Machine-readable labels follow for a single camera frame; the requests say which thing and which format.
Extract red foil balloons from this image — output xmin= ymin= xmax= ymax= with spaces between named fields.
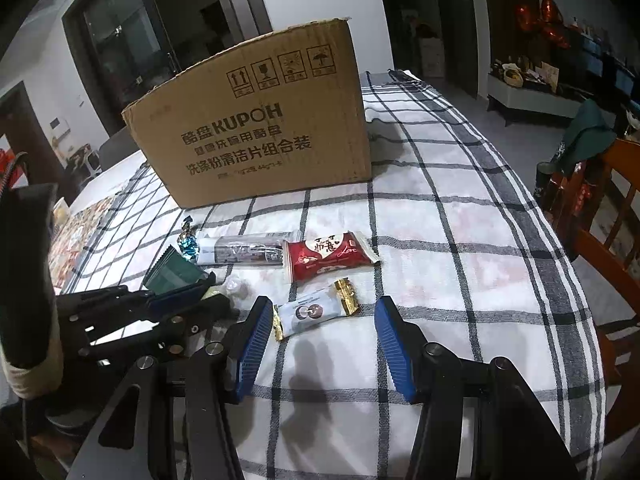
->
xmin=515 ymin=0 xmax=571 ymax=50

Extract red snack packet with heart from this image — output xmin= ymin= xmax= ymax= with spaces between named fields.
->
xmin=281 ymin=231 xmax=382 ymax=282

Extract clear packet with dark bar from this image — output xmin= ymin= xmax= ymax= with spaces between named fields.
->
xmin=196 ymin=230 xmax=303 ymax=267

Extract silver blue foil candy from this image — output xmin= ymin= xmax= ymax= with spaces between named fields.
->
xmin=177 ymin=215 xmax=202 ymax=263

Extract grey upholstered chair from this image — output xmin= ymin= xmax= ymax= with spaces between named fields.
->
xmin=97 ymin=125 xmax=146 ymax=168

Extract dark green cloth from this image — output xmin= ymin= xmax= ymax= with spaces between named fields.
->
xmin=555 ymin=99 xmax=618 ymax=176

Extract pale wrapped candy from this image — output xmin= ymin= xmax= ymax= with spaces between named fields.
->
xmin=207 ymin=277 xmax=251 ymax=307

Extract small white rack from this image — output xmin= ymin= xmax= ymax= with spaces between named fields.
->
xmin=65 ymin=144 xmax=103 ymax=181

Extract white low sideboard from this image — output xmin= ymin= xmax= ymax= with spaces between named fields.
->
xmin=486 ymin=72 xmax=586 ymax=126

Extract white packet with gold ends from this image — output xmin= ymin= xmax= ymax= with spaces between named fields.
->
xmin=272 ymin=277 xmax=362 ymax=343

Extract patterned table runner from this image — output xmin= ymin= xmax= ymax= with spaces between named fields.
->
xmin=47 ymin=195 xmax=126 ymax=291

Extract brown paper bag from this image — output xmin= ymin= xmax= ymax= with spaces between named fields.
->
xmin=417 ymin=35 xmax=446 ymax=80

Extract black and white checked tablecloth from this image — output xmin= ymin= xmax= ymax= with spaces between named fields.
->
xmin=60 ymin=69 xmax=608 ymax=480

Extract dark glass sliding door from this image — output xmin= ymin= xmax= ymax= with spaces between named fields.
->
xmin=62 ymin=0 xmax=273 ymax=111

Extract red and white wall poster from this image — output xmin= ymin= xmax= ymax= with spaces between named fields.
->
xmin=0 ymin=147 xmax=16 ymax=186

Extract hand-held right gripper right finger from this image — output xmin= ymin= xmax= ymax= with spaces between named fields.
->
xmin=374 ymin=296 xmax=571 ymax=480

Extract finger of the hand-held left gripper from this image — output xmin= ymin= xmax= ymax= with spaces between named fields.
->
xmin=55 ymin=271 xmax=217 ymax=343
xmin=75 ymin=294 xmax=241 ymax=362

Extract brown cardboard box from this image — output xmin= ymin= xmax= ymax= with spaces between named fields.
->
xmin=121 ymin=16 xmax=373 ymax=210

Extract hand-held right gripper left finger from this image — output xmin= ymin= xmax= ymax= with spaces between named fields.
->
xmin=70 ymin=296 xmax=275 ymax=480

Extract dark green snack packet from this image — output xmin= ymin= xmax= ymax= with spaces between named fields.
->
xmin=141 ymin=245 xmax=211 ymax=297

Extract brown wooden chair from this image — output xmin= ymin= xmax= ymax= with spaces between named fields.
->
xmin=545 ymin=137 xmax=640 ymax=431

